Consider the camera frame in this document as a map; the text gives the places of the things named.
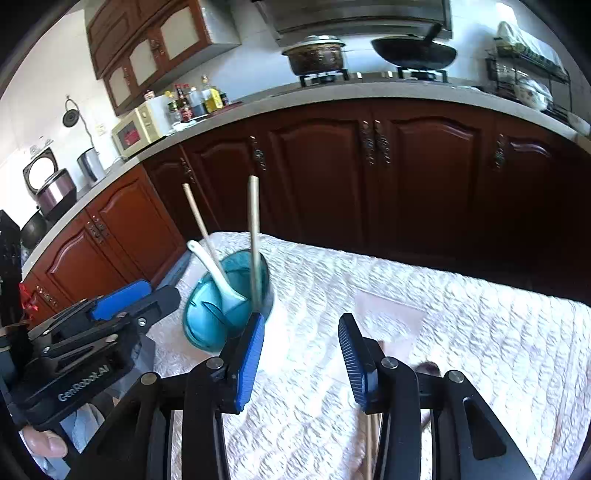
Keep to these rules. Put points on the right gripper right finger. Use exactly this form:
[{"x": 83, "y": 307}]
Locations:
[{"x": 370, "y": 383}]

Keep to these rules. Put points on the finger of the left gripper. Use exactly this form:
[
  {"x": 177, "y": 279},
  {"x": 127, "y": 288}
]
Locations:
[
  {"x": 122, "y": 295},
  {"x": 151, "y": 309}
]

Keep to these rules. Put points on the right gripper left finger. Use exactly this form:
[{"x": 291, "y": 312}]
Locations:
[{"x": 239, "y": 377}]

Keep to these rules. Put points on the light wooden chopstick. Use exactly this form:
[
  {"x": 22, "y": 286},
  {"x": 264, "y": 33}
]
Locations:
[
  {"x": 369, "y": 449},
  {"x": 255, "y": 280},
  {"x": 201, "y": 226}
]

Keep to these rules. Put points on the teal rimmed white utensil holder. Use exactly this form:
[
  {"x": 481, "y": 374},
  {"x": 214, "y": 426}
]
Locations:
[{"x": 212, "y": 316}]

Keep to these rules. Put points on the dark metal spoon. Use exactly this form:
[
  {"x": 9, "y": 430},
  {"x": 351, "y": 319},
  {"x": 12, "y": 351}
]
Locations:
[{"x": 427, "y": 368}]

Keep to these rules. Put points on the white ceramic soup spoon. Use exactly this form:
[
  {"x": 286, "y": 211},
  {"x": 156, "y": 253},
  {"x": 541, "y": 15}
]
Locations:
[{"x": 234, "y": 306}]

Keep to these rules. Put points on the operator hand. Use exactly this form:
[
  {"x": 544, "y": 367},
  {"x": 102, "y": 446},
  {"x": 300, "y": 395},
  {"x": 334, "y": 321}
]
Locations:
[{"x": 44, "y": 443}]

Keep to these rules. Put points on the silver rice cooker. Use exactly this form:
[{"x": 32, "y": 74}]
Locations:
[{"x": 51, "y": 187}]

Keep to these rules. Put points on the steel electric kettle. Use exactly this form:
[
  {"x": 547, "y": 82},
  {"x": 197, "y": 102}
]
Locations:
[{"x": 91, "y": 166}]

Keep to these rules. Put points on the white quilted table cloth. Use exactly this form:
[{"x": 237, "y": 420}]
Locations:
[{"x": 527, "y": 354}]

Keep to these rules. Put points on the cream microwave oven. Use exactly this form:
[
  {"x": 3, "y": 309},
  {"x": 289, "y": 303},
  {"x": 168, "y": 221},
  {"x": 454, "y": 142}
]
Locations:
[{"x": 142, "y": 126}]

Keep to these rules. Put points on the dark sauce bottle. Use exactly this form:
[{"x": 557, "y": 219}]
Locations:
[{"x": 185, "y": 107}]

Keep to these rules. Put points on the yellow oil bottle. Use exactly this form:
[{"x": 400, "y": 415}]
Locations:
[{"x": 212, "y": 98}]

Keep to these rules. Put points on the brown lidded cooking pot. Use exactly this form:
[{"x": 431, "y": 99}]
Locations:
[{"x": 316, "y": 54}]

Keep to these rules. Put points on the gas stove top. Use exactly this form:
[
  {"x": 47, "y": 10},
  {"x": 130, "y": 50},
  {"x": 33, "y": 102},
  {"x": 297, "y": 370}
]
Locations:
[{"x": 395, "y": 75}]

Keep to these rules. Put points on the steel range hood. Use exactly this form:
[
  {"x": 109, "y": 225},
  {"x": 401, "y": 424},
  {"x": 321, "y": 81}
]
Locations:
[{"x": 290, "y": 21}]

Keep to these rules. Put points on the black wok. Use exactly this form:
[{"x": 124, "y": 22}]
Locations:
[{"x": 416, "y": 53}]

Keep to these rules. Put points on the floral ceramic bowl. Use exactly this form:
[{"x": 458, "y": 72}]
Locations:
[{"x": 533, "y": 94}]

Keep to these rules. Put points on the black dish drying rack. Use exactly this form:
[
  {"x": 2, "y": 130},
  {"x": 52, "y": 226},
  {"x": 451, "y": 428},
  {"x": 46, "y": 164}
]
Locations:
[{"x": 508, "y": 69}]

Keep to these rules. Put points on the upper wall cabinet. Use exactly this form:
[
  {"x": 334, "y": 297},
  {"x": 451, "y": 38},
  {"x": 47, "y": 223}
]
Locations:
[{"x": 138, "y": 46}]

